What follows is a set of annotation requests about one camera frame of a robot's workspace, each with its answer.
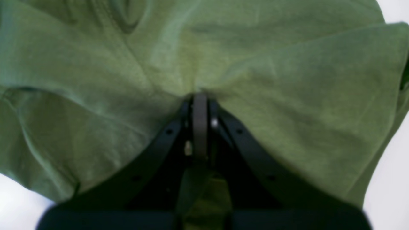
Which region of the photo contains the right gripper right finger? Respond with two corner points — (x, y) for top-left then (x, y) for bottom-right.
(192, 93), (371, 230)

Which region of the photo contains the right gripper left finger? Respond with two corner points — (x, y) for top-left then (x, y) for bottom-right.
(37, 96), (193, 230)

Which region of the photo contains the olive green T-shirt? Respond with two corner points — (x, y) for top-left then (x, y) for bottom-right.
(1, 0), (408, 230)

